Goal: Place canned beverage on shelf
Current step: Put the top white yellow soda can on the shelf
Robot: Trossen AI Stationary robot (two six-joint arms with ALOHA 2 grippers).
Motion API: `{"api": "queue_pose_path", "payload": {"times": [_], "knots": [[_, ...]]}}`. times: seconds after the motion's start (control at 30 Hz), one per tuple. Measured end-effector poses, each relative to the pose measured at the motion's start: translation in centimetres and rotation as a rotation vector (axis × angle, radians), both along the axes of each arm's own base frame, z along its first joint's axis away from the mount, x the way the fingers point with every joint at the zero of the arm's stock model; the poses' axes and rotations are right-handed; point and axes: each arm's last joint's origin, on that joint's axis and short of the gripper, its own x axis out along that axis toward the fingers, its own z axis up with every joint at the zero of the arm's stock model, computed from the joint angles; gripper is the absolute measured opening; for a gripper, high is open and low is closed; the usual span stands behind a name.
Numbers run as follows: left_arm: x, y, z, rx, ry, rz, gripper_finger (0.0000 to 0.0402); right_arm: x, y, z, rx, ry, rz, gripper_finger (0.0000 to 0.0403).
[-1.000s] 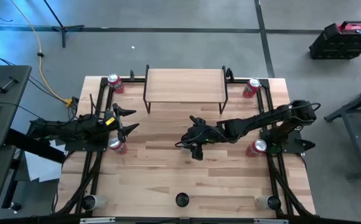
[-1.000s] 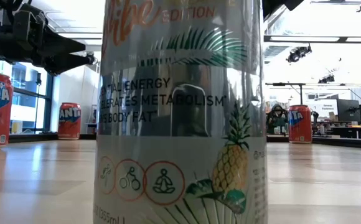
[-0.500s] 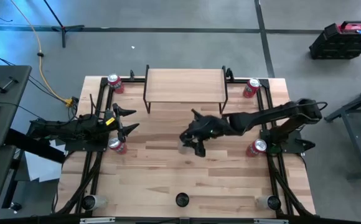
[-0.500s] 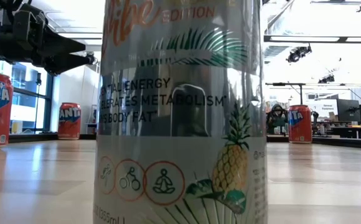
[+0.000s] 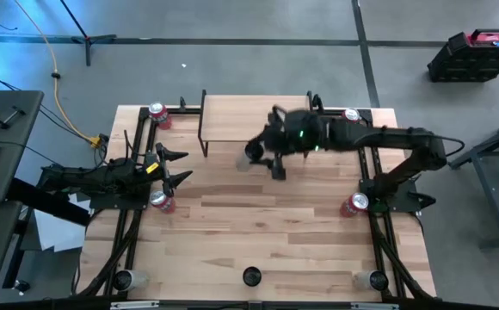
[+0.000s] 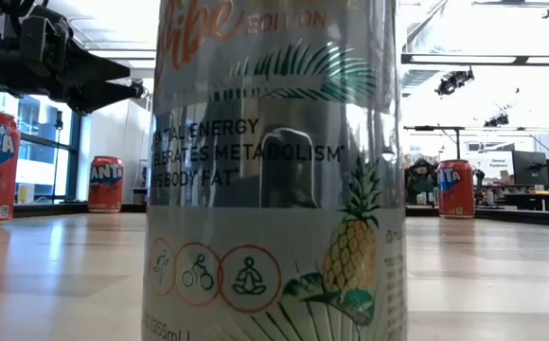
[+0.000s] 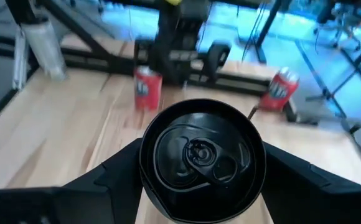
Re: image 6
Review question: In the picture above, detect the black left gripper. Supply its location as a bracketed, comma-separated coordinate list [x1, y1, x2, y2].
[0, 5, 144, 116]

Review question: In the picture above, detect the tall silver energy drink can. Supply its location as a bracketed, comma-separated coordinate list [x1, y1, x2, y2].
[140, 0, 408, 341]

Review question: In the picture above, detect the black tripod stand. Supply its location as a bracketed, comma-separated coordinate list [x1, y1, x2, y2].
[52, 109, 65, 203]

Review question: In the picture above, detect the person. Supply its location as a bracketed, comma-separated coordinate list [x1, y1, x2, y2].
[404, 158, 439, 206]

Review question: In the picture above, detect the long ceiling light strip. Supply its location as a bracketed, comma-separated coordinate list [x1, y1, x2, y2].
[88, 48, 549, 66]

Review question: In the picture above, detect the white sign board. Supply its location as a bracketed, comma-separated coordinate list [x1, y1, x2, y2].
[473, 150, 515, 185]

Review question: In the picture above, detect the black ceiling track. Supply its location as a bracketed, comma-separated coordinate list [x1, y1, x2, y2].
[471, 0, 549, 20]

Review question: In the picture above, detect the black desk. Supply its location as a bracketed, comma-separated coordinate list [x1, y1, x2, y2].
[504, 188, 549, 213]

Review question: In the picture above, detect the dark window frame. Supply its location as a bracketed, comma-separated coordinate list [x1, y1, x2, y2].
[0, 89, 82, 203]

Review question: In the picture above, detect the black overhead frame bar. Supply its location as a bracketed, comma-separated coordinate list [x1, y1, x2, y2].
[402, 124, 549, 161]

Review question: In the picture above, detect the black metal table frame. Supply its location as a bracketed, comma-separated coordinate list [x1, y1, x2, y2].
[12, 202, 549, 229]

